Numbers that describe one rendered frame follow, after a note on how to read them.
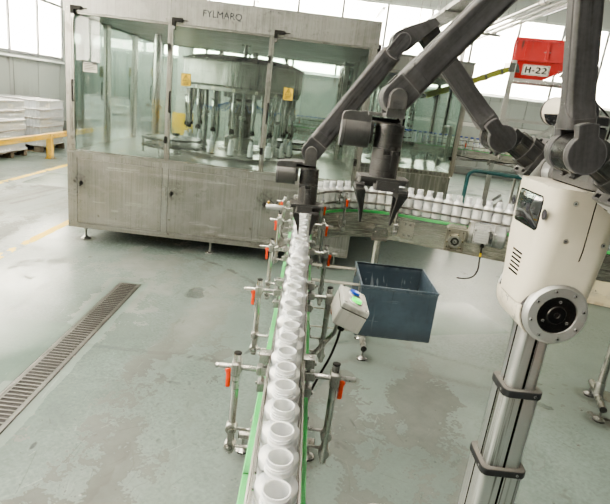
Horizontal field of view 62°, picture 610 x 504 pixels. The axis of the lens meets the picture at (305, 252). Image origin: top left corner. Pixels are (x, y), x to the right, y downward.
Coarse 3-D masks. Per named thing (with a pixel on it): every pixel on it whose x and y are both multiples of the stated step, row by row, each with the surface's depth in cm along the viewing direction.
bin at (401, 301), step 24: (312, 264) 225; (360, 264) 231; (384, 264) 231; (360, 288) 205; (384, 288) 202; (408, 288) 234; (432, 288) 211; (384, 312) 205; (408, 312) 205; (432, 312) 204; (384, 336) 208; (408, 336) 208
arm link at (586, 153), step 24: (576, 0) 93; (600, 0) 93; (576, 24) 94; (600, 24) 94; (576, 48) 95; (576, 72) 96; (576, 96) 97; (576, 120) 98; (552, 144) 104; (576, 144) 97; (600, 144) 97; (576, 168) 98
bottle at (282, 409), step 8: (280, 400) 81; (288, 400) 81; (272, 408) 79; (280, 408) 81; (288, 408) 81; (272, 416) 79; (280, 416) 78; (288, 416) 78; (264, 424) 81; (264, 432) 79; (296, 432) 80; (264, 440) 79; (296, 440) 80; (296, 448) 80
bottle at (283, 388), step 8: (280, 384) 87; (288, 384) 87; (272, 392) 86; (280, 392) 84; (288, 392) 84; (272, 400) 86; (264, 408) 86; (296, 408) 86; (264, 416) 86; (296, 416) 85; (296, 424) 86
